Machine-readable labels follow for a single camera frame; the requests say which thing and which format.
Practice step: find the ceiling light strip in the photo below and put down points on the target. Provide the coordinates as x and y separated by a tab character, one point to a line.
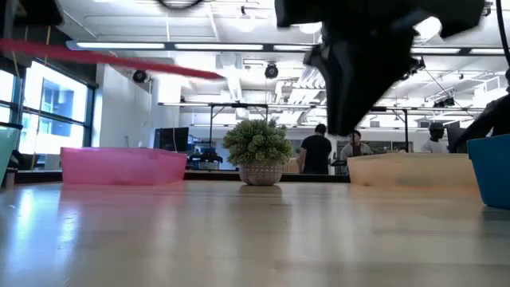
219	46

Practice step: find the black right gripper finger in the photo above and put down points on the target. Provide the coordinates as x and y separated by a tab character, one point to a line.
382	71
338	79

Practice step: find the small potted green plant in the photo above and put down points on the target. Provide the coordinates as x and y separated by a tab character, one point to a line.
257	143

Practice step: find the black ceiling camera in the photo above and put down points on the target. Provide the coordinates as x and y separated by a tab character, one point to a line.
271	71
139	75

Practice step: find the person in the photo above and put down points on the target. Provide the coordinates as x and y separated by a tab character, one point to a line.
434	145
354	149
316	153

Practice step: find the orange translucent plastic bin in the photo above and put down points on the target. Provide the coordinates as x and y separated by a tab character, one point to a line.
410	171

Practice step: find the black background table frame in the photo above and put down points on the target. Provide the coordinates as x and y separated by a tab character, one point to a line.
239	105

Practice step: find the green translucent plastic bin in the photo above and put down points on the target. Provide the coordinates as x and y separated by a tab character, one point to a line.
7	151

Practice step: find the blue plastic bin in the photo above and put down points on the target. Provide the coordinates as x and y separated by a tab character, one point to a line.
492	171

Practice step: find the pink translucent plastic bin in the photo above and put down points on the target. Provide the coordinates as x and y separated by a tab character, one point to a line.
119	165

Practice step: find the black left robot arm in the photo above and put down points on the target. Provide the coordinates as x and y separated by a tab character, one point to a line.
36	12

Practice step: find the pink pen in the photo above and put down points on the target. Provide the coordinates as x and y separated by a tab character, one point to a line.
119	61

